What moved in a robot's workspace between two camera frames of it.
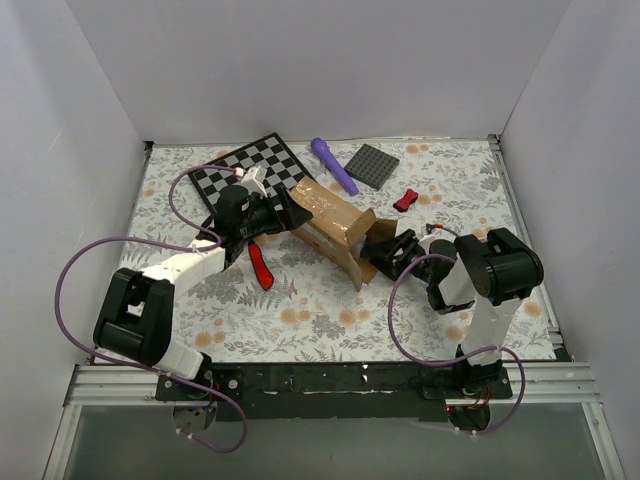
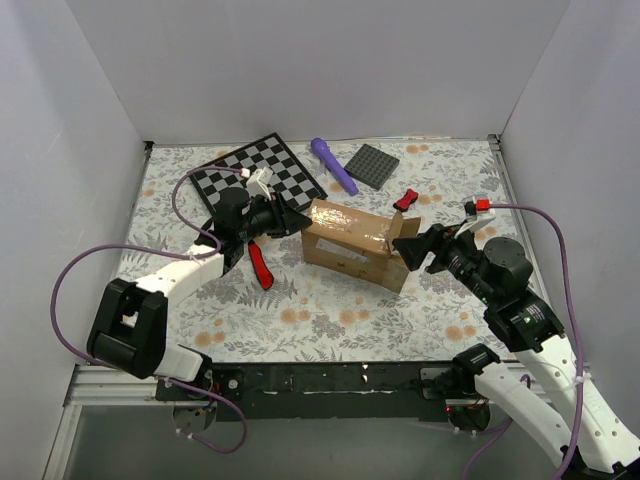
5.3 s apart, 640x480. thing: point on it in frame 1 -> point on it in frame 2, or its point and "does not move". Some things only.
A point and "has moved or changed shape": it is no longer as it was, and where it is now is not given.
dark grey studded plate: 371,166 does not move
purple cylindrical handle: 324,154 does not move
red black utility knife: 264,273 does not move
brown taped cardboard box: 337,231 has moved or changed shape
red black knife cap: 402,204 does not move
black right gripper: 400,256 -> 432,244
